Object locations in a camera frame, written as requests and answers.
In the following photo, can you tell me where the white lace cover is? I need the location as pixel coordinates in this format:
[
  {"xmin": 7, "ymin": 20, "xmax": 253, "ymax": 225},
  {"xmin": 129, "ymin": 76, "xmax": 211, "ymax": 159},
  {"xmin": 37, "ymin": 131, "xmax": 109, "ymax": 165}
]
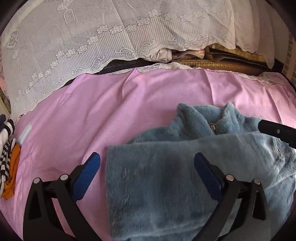
[{"xmin": 1, "ymin": 1, "xmax": 274, "ymax": 121}]

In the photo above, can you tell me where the navy folded garment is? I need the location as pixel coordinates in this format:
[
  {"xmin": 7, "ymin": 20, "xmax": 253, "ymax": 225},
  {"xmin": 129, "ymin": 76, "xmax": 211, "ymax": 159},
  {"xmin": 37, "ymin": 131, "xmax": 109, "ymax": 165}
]
[{"xmin": 0, "ymin": 114, "xmax": 6, "ymax": 126}]

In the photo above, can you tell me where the orange folded garment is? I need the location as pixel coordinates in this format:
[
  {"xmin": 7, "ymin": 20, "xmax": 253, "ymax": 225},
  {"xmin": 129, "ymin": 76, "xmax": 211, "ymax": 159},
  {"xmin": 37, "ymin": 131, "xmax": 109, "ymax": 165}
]
[{"xmin": 1, "ymin": 143, "xmax": 21, "ymax": 200}]

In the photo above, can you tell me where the woven bamboo mat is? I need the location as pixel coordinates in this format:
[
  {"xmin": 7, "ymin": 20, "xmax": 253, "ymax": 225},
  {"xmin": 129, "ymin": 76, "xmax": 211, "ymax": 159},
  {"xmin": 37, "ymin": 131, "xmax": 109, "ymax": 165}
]
[{"xmin": 172, "ymin": 44, "xmax": 271, "ymax": 76}]

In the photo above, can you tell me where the white folded garment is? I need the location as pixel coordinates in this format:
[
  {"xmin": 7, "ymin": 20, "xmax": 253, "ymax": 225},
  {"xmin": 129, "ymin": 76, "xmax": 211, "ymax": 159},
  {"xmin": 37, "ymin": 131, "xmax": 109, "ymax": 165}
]
[{"xmin": 1, "ymin": 119, "xmax": 15, "ymax": 149}]

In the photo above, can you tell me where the pink floral folded bedding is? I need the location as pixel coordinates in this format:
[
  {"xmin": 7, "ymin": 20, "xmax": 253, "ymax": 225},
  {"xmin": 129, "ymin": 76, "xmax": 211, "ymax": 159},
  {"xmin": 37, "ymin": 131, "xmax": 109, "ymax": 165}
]
[{"xmin": 155, "ymin": 48, "xmax": 205, "ymax": 62}]

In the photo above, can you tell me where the brown checkered curtain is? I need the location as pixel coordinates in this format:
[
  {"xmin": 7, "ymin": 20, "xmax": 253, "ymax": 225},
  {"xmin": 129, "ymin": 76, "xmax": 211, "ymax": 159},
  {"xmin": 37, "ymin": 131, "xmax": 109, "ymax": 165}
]
[{"xmin": 282, "ymin": 32, "xmax": 296, "ymax": 85}]

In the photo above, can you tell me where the striped folded garment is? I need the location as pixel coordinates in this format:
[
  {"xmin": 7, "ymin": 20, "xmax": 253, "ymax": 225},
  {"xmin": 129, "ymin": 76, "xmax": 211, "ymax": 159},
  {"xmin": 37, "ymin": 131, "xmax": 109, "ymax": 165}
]
[{"xmin": 1, "ymin": 138, "xmax": 16, "ymax": 195}]

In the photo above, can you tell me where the blue fleece jacket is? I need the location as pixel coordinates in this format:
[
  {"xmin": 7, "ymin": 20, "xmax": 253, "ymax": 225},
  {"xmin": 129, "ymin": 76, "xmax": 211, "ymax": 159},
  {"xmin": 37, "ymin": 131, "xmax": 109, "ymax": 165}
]
[{"xmin": 105, "ymin": 103, "xmax": 295, "ymax": 240}]

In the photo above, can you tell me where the pink bed sheet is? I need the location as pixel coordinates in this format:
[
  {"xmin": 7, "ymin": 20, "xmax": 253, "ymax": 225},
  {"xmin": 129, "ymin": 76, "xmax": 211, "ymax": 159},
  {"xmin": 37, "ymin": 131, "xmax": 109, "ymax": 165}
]
[{"xmin": 1, "ymin": 69, "xmax": 295, "ymax": 236}]

